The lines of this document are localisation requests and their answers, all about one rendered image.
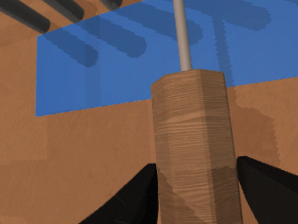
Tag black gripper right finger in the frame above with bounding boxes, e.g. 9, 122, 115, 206
236, 156, 298, 224

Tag grey cylinder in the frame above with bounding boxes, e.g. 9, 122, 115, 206
42, 0, 85, 23
99, 0, 123, 11
0, 0, 51, 34

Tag wooden-handled tool with grey metal shaft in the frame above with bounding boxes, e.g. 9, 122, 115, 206
151, 0, 244, 224

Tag blue tape strip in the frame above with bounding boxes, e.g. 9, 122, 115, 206
35, 0, 298, 117

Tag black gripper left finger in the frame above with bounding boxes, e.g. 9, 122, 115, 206
79, 163, 159, 224

